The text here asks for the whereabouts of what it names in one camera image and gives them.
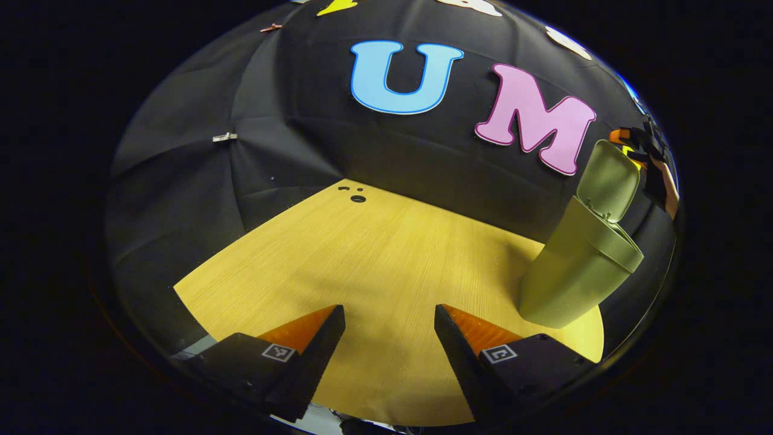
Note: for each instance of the silver metal clip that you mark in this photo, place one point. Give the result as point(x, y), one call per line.
point(224, 137)

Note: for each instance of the wooden desktop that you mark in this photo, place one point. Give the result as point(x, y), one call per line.
point(386, 266)

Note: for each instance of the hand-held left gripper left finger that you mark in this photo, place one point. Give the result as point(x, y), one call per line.
point(323, 338)

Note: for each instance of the black backdrop cloth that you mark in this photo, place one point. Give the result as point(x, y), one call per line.
point(314, 133)

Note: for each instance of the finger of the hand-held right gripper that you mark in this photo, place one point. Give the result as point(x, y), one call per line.
point(621, 136)

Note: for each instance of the copper metal clip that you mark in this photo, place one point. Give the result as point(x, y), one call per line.
point(270, 28)

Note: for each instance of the pale green desktop garbage bin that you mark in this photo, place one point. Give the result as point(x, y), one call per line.
point(580, 266)

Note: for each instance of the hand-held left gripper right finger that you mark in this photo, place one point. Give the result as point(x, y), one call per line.
point(453, 344)

